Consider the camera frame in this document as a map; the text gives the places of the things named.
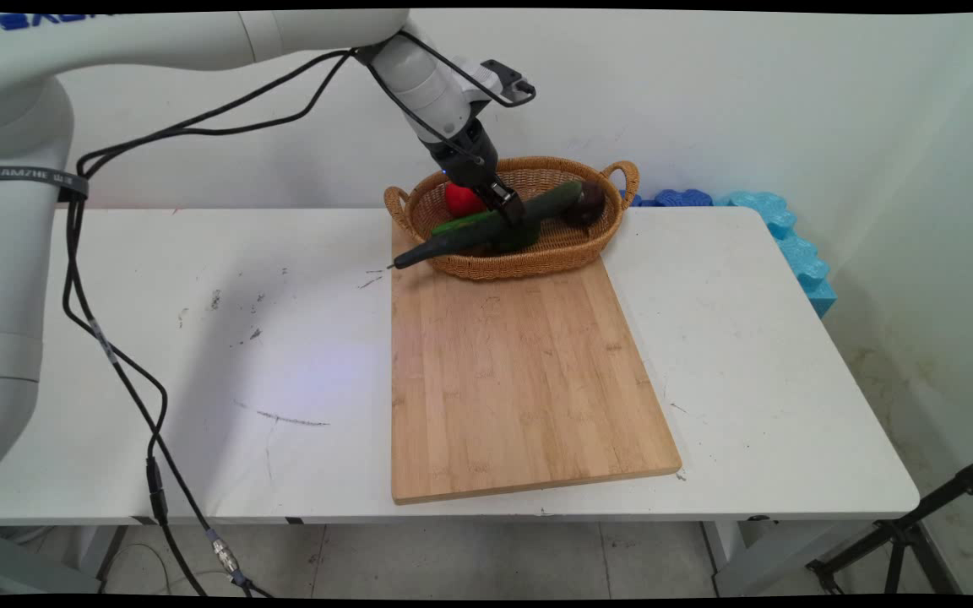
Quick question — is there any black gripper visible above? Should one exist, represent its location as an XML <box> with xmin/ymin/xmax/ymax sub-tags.
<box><xmin>427</xmin><ymin>118</ymin><xmax>528</xmax><ymax>225</ymax></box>

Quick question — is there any long dark green cucumber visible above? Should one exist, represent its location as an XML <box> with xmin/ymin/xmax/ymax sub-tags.
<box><xmin>390</xmin><ymin>179</ymin><xmax>583</xmax><ymax>271</ymax></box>

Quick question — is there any red bell pepper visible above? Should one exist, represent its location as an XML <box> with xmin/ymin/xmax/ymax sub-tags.
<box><xmin>444</xmin><ymin>183</ymin><xmax>487</xmax><ymax>216</ymax></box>

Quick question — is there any dark purple eggplant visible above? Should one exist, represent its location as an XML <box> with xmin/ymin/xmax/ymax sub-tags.
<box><xmin>561</xmin><ymin>182</ymin><xmax>607</xmax><ymax>229</ymax></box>

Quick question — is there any dark blue foam piece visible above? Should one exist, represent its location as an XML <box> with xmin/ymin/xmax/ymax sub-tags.
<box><xmin>626</xmin><ymin>188</ymin><xmax>714</xmax><ymax>209</ymax></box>

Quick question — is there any wooden cutting board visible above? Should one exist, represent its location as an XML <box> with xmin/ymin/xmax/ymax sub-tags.
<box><xmin>390</xmin><ymin>221</ymin><xmax>682</xmax><ymax>506</ymax></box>

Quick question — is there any light blue foam piece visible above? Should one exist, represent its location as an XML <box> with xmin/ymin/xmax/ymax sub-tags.
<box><xmin>713</xmin><ymin>191</ymin><xmax>838</xmax><ymax>318</ymax></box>

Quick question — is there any white table leg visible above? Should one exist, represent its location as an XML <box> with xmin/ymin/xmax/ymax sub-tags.
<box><xmin>702</xmin><ymin>517</ymin><xmax>876</xmax><ymax>597</ymax></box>
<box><xmin>0</xmin><ymin>525</ymin><xmax>128</xmax><ymax>595</ymax></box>

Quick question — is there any black tripod stand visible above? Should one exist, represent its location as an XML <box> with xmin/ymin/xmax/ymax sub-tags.
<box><xmin>807</xmin><ymin>450</ymin><xmax>973</xmax><ymax>596</ymax></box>

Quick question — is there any woven wicker basket with handles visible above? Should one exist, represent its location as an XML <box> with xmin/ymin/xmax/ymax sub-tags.
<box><xmin>383</xmin><ymin>156</ymin><xmax>640</xmax><ymax>281</ymax></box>

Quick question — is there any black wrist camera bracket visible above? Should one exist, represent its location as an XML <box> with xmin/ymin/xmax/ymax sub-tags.
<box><xmin>478</xmin><ymin>59</ymin><xmax>536</xmax><ymax>107</ymax></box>

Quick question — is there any long black cable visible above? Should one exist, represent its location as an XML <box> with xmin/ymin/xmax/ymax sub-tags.
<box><xmin>63</xmin><ymin>49</ymin><xmax>361</xmax><ymax>599</ymax></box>
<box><xmin>77</xmin><ymin>32</ymin><xmax>534</xmax><ymax>182</ymax></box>

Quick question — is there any grey velcro cable strap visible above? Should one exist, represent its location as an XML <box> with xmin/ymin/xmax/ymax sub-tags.
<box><xmin>0</xmin><ymin>166</ymin><xmax>89</xmax><ymax>202</ymax></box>

